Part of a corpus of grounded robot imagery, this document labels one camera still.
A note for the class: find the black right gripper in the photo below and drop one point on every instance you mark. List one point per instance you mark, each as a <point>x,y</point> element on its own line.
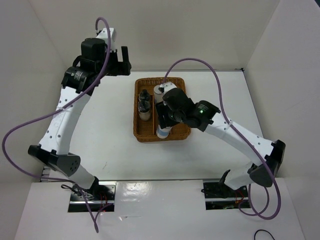
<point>161,109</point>

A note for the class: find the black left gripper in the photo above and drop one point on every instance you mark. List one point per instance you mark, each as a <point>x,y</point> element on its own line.
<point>122,68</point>

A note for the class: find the silver-lid blue-label shaker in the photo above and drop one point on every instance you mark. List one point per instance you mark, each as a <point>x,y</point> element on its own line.
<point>163,133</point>

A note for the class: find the white-lid blue-label shaker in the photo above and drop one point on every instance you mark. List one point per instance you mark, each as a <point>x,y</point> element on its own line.
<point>158,92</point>

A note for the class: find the black-lid seasoning jar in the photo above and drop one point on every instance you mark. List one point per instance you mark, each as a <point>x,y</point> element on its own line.
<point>144,109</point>

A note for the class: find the small black-lid spice jar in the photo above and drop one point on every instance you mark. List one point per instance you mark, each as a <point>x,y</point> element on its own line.
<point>144,96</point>

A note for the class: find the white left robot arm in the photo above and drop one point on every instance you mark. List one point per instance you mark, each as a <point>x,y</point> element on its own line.
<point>98,58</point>

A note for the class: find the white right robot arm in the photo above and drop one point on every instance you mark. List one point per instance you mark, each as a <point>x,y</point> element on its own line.
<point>174,107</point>

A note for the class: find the orange wicker divided basket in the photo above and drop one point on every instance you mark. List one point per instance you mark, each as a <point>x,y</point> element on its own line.
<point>146,131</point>

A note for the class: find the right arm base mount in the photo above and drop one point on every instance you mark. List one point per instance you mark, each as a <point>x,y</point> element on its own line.
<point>221,197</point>

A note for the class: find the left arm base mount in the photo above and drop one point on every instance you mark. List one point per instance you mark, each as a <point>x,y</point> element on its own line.
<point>104,201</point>

